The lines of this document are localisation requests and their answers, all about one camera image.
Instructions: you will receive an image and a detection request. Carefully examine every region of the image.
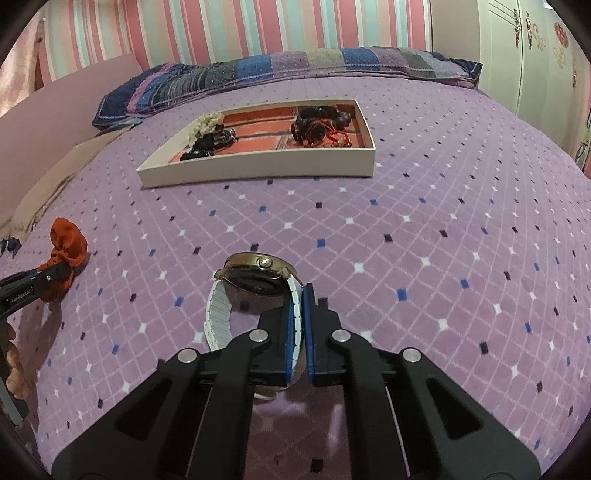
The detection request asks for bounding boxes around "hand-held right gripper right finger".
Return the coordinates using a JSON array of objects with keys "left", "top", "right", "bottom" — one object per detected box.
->
[{"left": 305, "top": 282, "right": 541, "bottom": 480}]

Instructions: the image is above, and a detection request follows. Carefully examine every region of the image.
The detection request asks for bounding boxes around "pink curtain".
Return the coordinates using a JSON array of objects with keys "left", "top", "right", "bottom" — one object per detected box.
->
[{"left": 0, "top": 14, "right": 47, "bottom": 116}]

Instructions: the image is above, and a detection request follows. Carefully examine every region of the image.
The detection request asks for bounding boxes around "white strap wristwatch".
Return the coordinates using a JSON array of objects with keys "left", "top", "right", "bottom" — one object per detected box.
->
[{"left": 204, "top": 252, "right": 305, "bottom": 400}]

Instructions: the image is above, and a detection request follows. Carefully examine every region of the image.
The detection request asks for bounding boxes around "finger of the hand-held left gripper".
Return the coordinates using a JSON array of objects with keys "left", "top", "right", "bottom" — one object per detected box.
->
[
  {"left": 0, "top": 263, "right": 71, "bottom": 289},
  {"left": 0, "top": 274, "right": 63, "bottom": 317}
]

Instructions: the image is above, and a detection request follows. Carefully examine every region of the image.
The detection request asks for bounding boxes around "beige cloth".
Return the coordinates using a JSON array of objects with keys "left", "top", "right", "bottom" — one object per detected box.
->
[{"left": 0, "top": 129, "right": 125, "bottom": 236}]

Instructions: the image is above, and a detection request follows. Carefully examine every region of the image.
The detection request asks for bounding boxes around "red string bracelet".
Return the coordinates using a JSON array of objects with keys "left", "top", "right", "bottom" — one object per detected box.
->
[{"left": 310, "top": 119, "right": 355, "bottom": 150}]

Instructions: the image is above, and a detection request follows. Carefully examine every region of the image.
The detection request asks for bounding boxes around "pink headboard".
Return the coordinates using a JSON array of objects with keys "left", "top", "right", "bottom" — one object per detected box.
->
[{"left": 0, "top": 53, "right": 144, "bottom": 208}]

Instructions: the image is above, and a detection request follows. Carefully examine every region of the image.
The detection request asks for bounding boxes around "cream scrunchie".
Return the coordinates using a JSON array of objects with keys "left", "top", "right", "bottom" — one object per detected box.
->
[{"left": 187, "top": 112, "right": 225, "bottom": 144}]

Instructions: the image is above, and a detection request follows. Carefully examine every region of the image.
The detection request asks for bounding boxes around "white decorated wardrobe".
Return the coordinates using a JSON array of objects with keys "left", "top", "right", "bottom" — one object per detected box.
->
[{"left": 478, "top": 0, "right": 591, "bottom": 155}]

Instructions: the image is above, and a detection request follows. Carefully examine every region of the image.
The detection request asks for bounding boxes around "striped patchwork pillow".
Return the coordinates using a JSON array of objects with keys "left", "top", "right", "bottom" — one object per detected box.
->
[{"left": 92, "top": 46, "right": 483, "bottom": 130}]

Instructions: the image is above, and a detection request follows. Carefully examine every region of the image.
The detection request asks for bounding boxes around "person's left hand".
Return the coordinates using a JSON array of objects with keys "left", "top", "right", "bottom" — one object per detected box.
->
[{"left": 0, "top": 323, "right": 31, "bottom": 401}]

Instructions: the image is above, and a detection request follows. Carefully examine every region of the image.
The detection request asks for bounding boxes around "orange scrunchie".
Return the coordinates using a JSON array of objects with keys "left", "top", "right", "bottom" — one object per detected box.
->
[{"left": 39, "top": 218, "right": 89, "bottom": 303}]

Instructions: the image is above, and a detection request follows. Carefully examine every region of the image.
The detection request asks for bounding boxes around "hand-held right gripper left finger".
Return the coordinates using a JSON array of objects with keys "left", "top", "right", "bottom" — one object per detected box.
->
[{"left": 52, "top": 282, "right": 305, "bottom": 480}]

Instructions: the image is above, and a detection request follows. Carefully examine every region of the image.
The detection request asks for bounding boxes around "white tray with orange lining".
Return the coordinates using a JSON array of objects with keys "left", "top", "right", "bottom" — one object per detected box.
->
[{"left": 137, "top": 98, "right": 376, "bottom": 189}]

